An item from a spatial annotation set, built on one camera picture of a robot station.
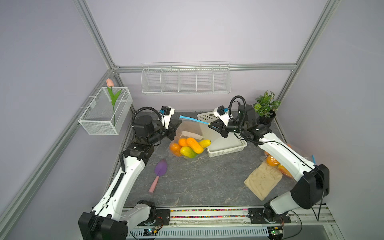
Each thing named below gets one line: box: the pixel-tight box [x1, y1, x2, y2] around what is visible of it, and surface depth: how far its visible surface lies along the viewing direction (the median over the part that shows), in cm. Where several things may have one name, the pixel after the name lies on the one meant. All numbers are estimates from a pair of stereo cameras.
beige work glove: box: [244, 161, 283, 201], surface depth 86 cm
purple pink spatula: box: [148, 159, 168, 193], surface depth 91 cm
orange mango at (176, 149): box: [170, 142, 183, 157], surface depth 84 cm
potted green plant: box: [254, 90, 281, 124], surface depth 91 cm
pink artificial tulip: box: [106, 78, 122, 127], surface depth 82 cm
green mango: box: [180, 146, 198, 159], surface depth 85 cm
